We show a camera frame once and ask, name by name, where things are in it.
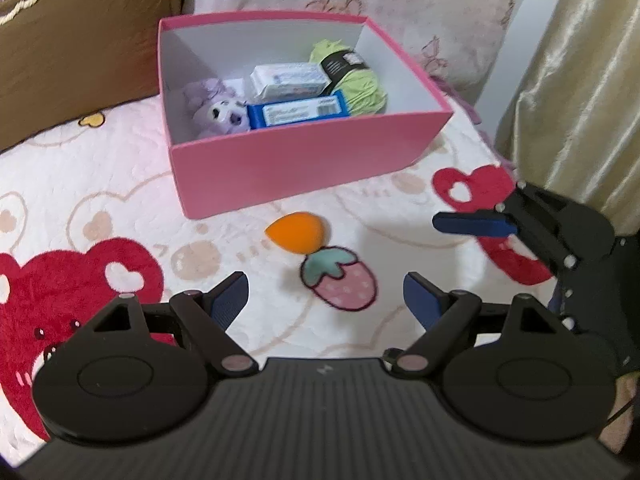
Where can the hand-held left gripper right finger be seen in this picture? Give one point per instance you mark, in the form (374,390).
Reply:
(423,302)

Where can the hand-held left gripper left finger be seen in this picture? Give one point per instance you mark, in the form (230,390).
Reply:
(229,302)

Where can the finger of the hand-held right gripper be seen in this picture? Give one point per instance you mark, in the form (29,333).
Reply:
(475,225)

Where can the orange makeup sponge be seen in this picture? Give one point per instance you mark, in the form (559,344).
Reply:
(295,232)

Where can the pink cardboard box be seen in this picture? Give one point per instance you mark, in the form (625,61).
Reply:
(300,165)

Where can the green yarn ball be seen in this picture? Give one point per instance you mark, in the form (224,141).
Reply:
(365,87)

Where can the purple plush toy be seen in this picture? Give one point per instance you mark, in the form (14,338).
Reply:
(220,112)

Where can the blue wipes packet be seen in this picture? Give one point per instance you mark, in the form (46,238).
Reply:
(295,112)

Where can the white soap packet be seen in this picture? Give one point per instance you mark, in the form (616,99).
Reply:
(287,82)

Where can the person's right forearm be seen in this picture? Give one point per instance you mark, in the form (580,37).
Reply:
(625,410)

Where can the purple ruffled bedsheet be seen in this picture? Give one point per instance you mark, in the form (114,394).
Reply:
(470,110)

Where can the bear printed blanket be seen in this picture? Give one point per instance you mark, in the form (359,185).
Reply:
(100,200)

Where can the beige curtain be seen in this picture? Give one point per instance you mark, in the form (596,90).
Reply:
(580,85)

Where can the pink floral pillow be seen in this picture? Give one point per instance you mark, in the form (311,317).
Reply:
(425,5)

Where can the brown embroidered pillow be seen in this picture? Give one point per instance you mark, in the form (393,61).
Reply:
(75,50)

